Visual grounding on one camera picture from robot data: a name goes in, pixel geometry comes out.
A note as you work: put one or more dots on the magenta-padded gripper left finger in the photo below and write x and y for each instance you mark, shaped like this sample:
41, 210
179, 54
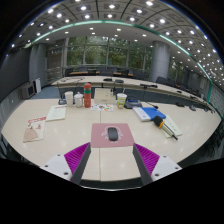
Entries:
55, 165

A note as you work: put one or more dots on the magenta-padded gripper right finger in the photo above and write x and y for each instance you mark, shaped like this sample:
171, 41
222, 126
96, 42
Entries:
165, 165

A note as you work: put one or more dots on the black computer mouse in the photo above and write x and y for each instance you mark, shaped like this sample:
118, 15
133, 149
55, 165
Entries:
113, 134

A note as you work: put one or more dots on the pink mouse pad with drawing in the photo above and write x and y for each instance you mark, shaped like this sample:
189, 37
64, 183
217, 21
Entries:
98, 138

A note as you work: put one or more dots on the white paper sheet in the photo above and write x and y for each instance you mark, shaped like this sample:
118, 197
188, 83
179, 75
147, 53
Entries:
174, 125

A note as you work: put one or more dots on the red and white magazine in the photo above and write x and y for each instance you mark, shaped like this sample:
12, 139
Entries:
35, 128

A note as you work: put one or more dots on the black and yellow microphone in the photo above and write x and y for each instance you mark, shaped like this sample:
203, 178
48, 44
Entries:
159, 122

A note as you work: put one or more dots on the white booklet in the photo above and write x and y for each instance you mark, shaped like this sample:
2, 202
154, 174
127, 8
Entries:
56, 113

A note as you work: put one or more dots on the blue and white book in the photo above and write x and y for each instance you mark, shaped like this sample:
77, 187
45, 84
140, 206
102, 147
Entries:
151, 112

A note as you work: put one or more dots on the black conference microphone unit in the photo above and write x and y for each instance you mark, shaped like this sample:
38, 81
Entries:
62, 101
133, 104

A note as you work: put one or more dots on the tall white cup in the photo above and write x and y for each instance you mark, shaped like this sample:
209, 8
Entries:
69, 99

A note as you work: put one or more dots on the white lidded mug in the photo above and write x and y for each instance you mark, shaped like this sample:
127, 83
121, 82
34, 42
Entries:
78, 100

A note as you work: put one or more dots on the colourful leaflet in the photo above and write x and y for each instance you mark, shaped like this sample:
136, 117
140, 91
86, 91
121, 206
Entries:
101, 107

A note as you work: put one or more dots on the red drink bottle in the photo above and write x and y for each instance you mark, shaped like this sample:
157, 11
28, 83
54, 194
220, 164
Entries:
87, 96

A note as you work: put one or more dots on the paper cup with green print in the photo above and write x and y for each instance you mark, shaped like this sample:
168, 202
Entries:
121, 101

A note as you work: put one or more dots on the grey monitor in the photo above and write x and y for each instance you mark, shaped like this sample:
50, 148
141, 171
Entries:
27, 91

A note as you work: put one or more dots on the white board panel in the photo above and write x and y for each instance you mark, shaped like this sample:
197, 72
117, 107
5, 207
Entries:
37, 85

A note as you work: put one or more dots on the beige desk organizer box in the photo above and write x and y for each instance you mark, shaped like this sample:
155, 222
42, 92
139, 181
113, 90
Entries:
104, 97

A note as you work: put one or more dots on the dark office chairs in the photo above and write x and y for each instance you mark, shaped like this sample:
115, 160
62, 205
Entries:
161, 80

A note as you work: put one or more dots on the ceiling lights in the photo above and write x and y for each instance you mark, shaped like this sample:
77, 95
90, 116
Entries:
110, 15

